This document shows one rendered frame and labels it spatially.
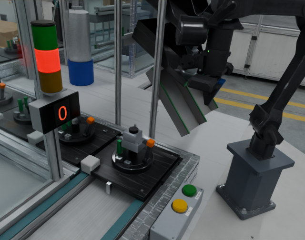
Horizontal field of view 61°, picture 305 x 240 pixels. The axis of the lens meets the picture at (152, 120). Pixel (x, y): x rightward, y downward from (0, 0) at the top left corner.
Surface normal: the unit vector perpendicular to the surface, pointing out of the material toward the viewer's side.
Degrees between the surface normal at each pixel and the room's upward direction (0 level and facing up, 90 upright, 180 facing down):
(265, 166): 0
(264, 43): 90
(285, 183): 0
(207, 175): 0
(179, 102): 45
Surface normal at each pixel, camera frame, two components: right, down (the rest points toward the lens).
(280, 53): -0.37, 0.44
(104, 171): 0.07, -0.87
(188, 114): 0.59, -0.35
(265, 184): 0.39, 0.48
